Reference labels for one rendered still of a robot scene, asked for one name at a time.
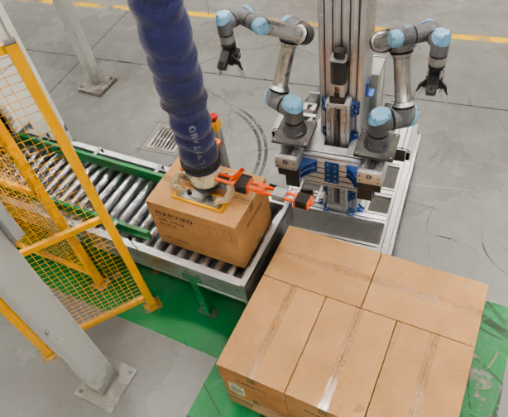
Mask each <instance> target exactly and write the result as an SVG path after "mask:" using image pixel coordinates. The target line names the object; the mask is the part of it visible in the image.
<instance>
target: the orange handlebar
mask: <svg viewBox="0 0 508 417"><path fill-rule="evenodd" d="M214 139H215V141H216V142H217V143H218V146H220V145H221V143H222V142H221V140H220V139H218V138H214ZM218 175H221V176H223V177H228V178H229V179H230V178H231V177H232V175H228V174H224V173H221V172H218ZM214 180H216V181H218V182H222V183H224V184H228V185H233V182H232V181H230V180H225V179H221V178H218V177H215V178H214ZM252 185H254V186H257V187H256V188H253V187H250V186H249V187H248V190H250V191H253V192H256V194H260V195H263V196H264V195H268V196H271V192H268V191H267V190H272V191H273V190H274V188H275V187H272V186H269V185H268V184H265V183H262V182H260V183H257V182H254V181H252ZM286 194H287V195H289V196H293V197H295V195H296V193H293V192H290V191H287V192H286ZM283 200H285V201H288V202H291V203H292V201H293V199H292V198H289V197H285V196H284V198H283ZM313 205H314V199H311V201H310V203H309V207H311V206H313Z"/></svg>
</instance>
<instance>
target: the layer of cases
mask: <svg viewBox="0 0 508 417"><path fill-rule="evenodd" d="M488 287H489V285H488V284H484V283H481V282H478V281H475V280H470V279H468V278H465V277H461V276H457V275H454V274H451V273H448V272H445V271H440V270H437V269H434V268H431V267H428V266H423V265H420V264H418V263H414V262H412V261H407V260H404V259H400V258H398V257H395V256H390V255H387V254H384V253H382V254H381V252H376V251H373V250H371V249H367V248H365V247H359V246H357V245H353V244H351V243H348V242H343V241H340V240H337V239H334V238H331V237H326V236H323V235H320V234H317V233H314V232H310V231H306V230H304V229H301V228H296V227H293V226H289V227H288V229H287V231H286V233H285V235H284V237H283V239H282V240H281V242H280V245H279V246H278V248H277V250H276V252H275V254H274V256H273V257H272V259H271V262H270V263H269V265H268V267H267V268H266V271H265V273H264V275H263V276H262V278H261V280H260V282H259V284H258V286H257V288H256V289H255V291H254V293H253V295H252V297H251V299H250V300H249V302H248V304H247V307H246V308H245V310H244V312H243V313H242V316H241V318H240V319H239V321H238V323H237V325H236V327H235V329H234V330H233V332H232V335H231V336H230V338H229V339H228V342H227V344H226V346H225V348H224V349H223V351H222V353H221V355H220V357H219V359H218V360H217V362H216V365H217V368H218V370H219V373H220V375H221V377H222V379H223V382H224V384H225V386H226V388H227V390H228V392H230V393H232V394H234V395H237V396H239V397H241V398H243V399H245V400H248V401H250V402H252V403H254V404H256V405H259V406H261V407H263V408H265V409H267V410H270V411H272V412H274V413H277V414H278V415H281V416H283V417H459V416H460V412H461V408H462V402H463V398H464V394H465V390H466V386H467V379H468V376H469V372H470V368H471V365H472V358H473V353H474V350H475V346H476V342H477V335H478V331H479V328H480V324H481V320H482V313H483V310H484V305H485V302H486V295H487V291H488Z"/></svg>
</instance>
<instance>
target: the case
mask: <svg viewBox="0 0 508 417"><path fill-rule="evenodd" d="M180 166H181V164H180V157H179V156H178V158H177V159H176V160H175V162H174V163H173V165H172V166H171V167H170V168H169V169H168V170H167V172H166V173H165V175H164V176H163V177H162V179H161V180H160V182H159V183H158V184H157V186H156V187H155V188H154V189H153V190H152V191H151V193H150V194H149V196H148V197H147V198H146V200H145V201H146V205H147V207H148V208H149V211H150V213H151V216H152V218H153V220H154V223H155V225H156V227H157V230H158V232H159V234H160V236H161V239H162V241H163V242H168V243H170V244H173V245H176V246H178V247H183V248H185V249H188V250H191V251H193V252H197V253H200V254H203V255H205V256H210V257H212V258H215V259H218V260H220V261H224V262H227V263H229V264H232V265H234V266H239V267H241V268H244V269H245V268H246V267H247V264H248V262H249V261H250V260H251V258H252V255H253V253H254V252H255V250H256V248H257V246H258V245H259V243H260V241H261V239H262V238H263V236H264V234H265V232H266V230H267V229H268V227H269V225H270V223H271V221H272V218H271V208H270V202H269V196H268V195H264V196H263V195H260V194H256V192H253V191H250V192H249V194H241V193H238V192H235V190H234V194H233V196H232V198H231V200H230V203H229V204H228V206H227V207H226V209H225V210H224V212H223V213H218V212H215V211H213V210H209V209H206V208H202V207H199V206H196V205H193V204H189V203H186V202H183V201H180V200H178V199H172V197H171V195H172V194H173V193H174V192H175V190H174V189H172V188H171V186H170V181H171V179H172V178H173V176H174V175H175V174H176V173H178V171H180ZM242 173H243V174H246V175H251V176H252V177H253V179H254V182H257V183H260V182H262V183H265V184H266V177H262V176H259V175H253V174H249V173H246V172H242ZM178 184H179V185H184V186H187V187H190V188H194V187H193V185H192V183H191V181H189V180H184V179H182V178H181V179H180V180H179V181H178ZM226 192H227V191H223V190H220V189H216V190H214V191H213V192H210V194H215V195H217V196H221V197H223V196H224V195H225V194H226Z"/></svg>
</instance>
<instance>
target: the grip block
mask: <svg viewBox="0 0 508 417"><path fill-rule="evenodd" d="M252 181H254V179H253V177H252V176H251V175H246V174H243V173H242V175H239V176H238V177H237V178H236V179H235V181H234V182H233V187H234V190H235V192H238V193H241V194H249V192H250V190H248V187H249V186H250V187H253V185H252Z"/></svg>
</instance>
